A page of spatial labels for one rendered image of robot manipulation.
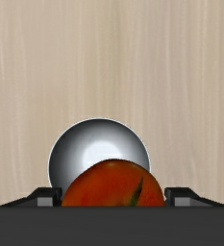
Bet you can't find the red tomato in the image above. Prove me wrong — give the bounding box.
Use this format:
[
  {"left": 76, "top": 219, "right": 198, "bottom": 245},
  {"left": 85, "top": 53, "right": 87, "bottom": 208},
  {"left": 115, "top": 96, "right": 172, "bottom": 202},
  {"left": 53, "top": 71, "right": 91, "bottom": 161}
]
[{"left": 61, "top": 159, "right": 166, "bottom": 208}]

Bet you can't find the silver metal bowl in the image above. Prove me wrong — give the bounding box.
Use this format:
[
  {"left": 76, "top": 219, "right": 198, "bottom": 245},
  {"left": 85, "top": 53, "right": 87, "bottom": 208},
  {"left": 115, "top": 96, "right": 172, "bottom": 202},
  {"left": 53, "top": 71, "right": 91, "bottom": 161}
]
[{"left": 47, "top": 117, "right": 152, "bottom": 195}]

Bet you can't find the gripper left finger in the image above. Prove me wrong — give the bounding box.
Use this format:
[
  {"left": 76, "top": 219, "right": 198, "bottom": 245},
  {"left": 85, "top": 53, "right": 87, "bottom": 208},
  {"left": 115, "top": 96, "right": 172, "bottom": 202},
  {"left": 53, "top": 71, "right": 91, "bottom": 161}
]
[{"left": 0, "top": 186, "right": 63, "bottom": 208}]

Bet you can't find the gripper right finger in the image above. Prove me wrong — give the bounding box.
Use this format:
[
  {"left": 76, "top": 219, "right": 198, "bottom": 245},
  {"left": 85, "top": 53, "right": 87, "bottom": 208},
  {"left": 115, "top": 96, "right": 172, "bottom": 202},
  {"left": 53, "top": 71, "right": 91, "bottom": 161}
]
[{"left": 163, "top": 186, "right": 224, "bottom": 208}]

